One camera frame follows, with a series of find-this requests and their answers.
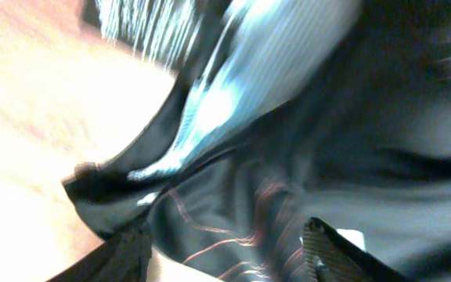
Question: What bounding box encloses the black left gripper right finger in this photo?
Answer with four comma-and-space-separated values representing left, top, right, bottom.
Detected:
302, 217, 409, 282

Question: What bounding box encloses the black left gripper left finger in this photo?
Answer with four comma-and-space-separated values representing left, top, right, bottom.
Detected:
49, 224, 152, 282

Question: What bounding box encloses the black orange-patterned t-shirt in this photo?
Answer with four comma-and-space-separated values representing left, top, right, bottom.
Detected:
64, 1, 451, 281

